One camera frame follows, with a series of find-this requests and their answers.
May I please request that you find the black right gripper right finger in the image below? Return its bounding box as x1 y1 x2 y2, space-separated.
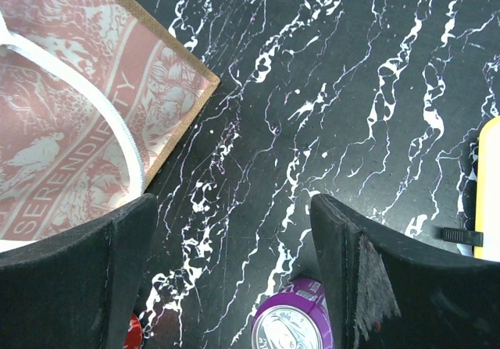
309 194 499 348

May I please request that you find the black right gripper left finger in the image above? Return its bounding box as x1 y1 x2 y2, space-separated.
1 194 157 348

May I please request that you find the purple Fanta can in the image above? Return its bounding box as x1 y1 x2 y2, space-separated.
251 278 334 349

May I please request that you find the brown canvas tote bag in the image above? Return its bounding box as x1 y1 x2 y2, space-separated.
1 0 220 251

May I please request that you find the red cola can centre right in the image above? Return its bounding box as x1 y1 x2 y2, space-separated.
123 314 143 349

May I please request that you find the yellow framed whiteboard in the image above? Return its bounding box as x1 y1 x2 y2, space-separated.
442 115 500 262

